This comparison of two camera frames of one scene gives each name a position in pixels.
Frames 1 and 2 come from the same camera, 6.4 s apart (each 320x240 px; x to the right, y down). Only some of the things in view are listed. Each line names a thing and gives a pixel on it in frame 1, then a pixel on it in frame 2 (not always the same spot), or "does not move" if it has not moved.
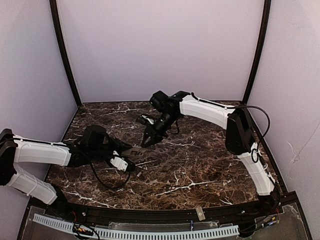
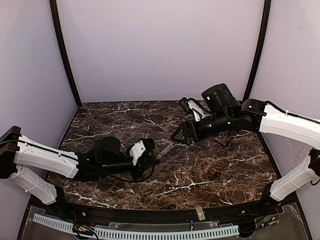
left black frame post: (59, 38) does not move
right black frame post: (267, 10) does not move
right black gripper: (152, 129) → (191, 132)
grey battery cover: (201, 215) does not move
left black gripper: (121, 149) → (144, 163)
